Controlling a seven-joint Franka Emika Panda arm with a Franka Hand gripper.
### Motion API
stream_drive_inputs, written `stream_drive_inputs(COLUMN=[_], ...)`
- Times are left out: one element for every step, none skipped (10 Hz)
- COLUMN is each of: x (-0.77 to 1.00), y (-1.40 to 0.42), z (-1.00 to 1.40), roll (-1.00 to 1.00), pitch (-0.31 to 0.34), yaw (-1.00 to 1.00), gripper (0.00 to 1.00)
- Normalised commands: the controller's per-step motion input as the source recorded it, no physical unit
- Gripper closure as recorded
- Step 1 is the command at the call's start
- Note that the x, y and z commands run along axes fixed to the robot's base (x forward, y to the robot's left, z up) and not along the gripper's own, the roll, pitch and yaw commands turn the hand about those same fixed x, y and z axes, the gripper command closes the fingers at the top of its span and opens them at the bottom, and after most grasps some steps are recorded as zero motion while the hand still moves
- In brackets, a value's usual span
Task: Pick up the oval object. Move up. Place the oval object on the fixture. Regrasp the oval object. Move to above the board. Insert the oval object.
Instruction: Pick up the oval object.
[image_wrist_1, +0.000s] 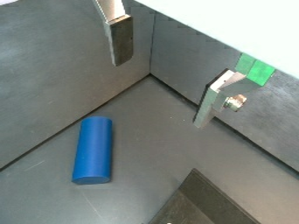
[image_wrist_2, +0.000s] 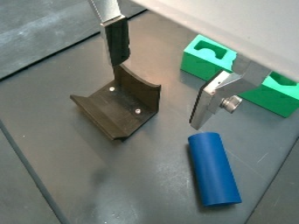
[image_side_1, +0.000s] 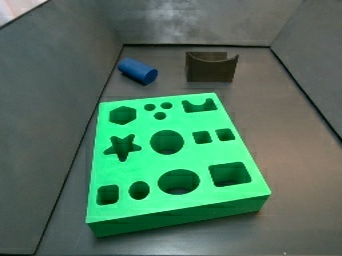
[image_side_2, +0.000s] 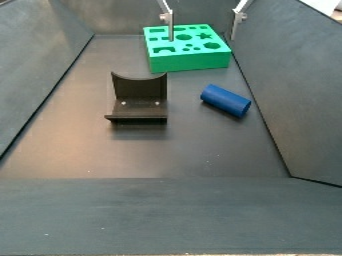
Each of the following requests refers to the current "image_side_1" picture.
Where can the blue oval cylinder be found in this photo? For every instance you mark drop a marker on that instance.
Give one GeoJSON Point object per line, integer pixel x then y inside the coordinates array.
{"type": "Point", "coordinates": [136, 70]}

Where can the black curved fixture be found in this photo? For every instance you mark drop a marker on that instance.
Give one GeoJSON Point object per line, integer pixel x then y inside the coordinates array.
{"type": "Point", "coordinates": [210, 67]}

